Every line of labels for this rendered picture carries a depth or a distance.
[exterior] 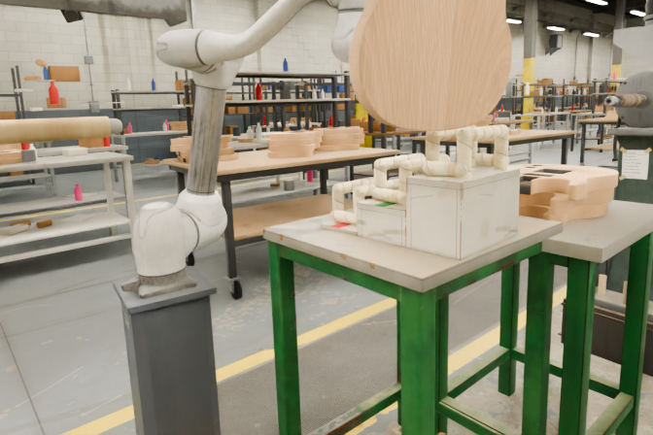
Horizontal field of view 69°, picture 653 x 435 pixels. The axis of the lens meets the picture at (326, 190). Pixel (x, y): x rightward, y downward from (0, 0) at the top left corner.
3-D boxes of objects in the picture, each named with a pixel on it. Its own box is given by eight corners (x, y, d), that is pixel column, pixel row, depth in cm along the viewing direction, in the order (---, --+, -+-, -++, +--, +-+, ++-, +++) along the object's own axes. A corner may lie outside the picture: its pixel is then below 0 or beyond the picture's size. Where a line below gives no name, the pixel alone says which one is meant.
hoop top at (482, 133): (466, 144, 101) (467, 128, 100) (454, 143, 103) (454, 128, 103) (510, 137, 115) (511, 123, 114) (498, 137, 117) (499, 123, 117)
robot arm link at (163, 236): (124, 273, 154) (117, 207, 150) (163, 256, 170) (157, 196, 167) (164, 279, 148) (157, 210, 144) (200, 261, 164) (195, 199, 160)
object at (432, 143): (434, 177, 109) (434, 135, 107) (423, 176, 111) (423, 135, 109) (442, 175, 111) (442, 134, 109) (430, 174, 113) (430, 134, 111)
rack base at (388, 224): (407, 248, 113) (407, 210, 111) (356, 236, 125) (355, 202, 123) (466, 225, 131) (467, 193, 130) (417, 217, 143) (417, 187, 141)
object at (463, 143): (466, 180, 103) (466, 136, 101) (453, 179, 105) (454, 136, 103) (473, 178, 105) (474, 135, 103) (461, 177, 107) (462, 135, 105)
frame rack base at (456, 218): (462, 261, 102) (463, 183, 99) (405, 248, 113) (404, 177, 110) (518, 235, 121) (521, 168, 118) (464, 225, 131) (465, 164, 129)
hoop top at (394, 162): (381, 172, 120) (380, 159, 119) (371, 171, 122) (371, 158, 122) (427, 163, 134) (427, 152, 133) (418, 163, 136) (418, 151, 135)
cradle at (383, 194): (404, 205, 115) (404, 192, 114) (368, 200, 123) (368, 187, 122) (412, 203, 117) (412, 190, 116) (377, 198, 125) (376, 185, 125)
